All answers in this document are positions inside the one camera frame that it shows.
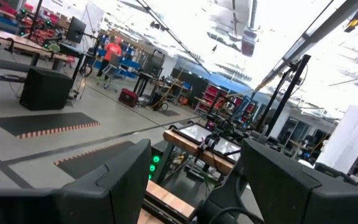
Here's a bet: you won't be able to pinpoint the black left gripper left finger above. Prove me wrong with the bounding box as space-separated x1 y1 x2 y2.
0 138 153 224

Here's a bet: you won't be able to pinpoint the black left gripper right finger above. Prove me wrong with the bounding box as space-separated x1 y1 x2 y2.
239 138 358 224

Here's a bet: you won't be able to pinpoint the reflective black tray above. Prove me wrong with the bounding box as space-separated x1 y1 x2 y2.
212 136 243 163
178 123 214 144

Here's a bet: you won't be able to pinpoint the black mat with orange stripes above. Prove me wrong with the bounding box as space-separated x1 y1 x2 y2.
0 111 101 140
53 140 135 180

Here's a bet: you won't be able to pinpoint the white pillar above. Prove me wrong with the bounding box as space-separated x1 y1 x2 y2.
314 104 358 175

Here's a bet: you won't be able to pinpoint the black-legged wooden workstation table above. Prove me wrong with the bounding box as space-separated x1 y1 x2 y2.
149 123 245 187

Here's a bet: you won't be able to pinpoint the black cabinet box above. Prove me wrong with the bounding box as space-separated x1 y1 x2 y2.
19 67 74 112

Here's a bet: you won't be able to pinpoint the red tool bag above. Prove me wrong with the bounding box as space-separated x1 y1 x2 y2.
117 88 139 109

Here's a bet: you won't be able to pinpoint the red storage racks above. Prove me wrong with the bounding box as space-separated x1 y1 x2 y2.
193 83 239 116

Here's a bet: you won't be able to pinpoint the grey office chair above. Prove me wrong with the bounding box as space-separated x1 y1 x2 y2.
99 54 121 93

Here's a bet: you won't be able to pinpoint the small black table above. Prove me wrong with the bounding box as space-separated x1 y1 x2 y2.
132 71 158 98

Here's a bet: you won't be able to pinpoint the blue shelving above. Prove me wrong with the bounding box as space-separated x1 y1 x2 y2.
91 46 143 80

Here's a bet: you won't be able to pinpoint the person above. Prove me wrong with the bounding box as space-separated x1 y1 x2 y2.
96 38 123 78

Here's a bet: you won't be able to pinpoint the hanging ceiling unit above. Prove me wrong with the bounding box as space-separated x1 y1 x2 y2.
240 27 258 58

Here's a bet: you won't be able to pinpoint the long wooden workbench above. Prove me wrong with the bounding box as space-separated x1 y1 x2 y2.
0 24 70 71

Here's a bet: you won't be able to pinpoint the black computer monitor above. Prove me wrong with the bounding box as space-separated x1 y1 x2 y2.
65 16 88 45

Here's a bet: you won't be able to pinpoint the yellow hanging lamp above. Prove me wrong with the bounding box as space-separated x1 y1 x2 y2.
342 7 358 34

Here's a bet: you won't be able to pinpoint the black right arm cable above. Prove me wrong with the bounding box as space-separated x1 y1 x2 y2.
208 206 264 224

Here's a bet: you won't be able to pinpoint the black aluminium table frame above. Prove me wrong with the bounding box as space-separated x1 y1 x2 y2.
142 195 195 224

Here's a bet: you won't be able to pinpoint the black upright frame posts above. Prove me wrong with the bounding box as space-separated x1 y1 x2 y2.
255 54 312 138

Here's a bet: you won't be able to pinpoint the grey overhead frame beam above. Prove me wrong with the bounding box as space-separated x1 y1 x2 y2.
253 0 358 91

